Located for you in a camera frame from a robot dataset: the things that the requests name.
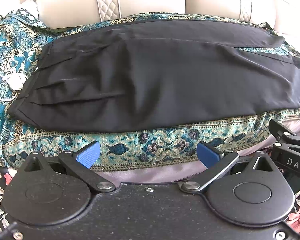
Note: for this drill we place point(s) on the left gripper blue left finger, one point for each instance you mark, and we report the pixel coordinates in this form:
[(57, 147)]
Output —
[(78, 164)]

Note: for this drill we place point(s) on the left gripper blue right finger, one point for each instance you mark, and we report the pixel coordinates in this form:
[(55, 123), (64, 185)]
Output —
[(218, 164)]

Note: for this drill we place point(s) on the black pants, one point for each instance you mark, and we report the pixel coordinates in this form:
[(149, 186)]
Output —
[(156, 74)]

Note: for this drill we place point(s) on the teal paisley patterned throw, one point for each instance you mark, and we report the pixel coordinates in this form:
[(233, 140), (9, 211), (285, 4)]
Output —
[(21, 40)]

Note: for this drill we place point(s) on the white charger with cable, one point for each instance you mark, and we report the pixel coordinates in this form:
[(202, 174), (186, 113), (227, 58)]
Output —
[(15, 82)]

